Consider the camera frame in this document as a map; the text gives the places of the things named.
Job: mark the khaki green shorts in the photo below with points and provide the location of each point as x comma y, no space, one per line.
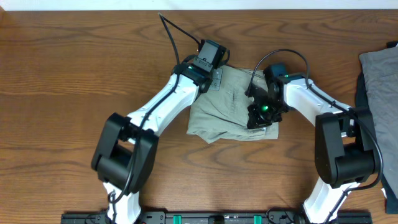
223,114

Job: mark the dark folded cloth pile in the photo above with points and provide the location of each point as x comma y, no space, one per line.
362,96

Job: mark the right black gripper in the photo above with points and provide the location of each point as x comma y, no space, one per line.
255,120

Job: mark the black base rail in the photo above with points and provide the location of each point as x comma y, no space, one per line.
272,216

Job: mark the grey folded garment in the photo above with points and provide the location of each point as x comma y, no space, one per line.
384,99

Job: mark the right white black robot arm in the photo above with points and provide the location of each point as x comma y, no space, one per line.
347,156

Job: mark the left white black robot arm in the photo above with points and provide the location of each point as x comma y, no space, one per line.
125,153

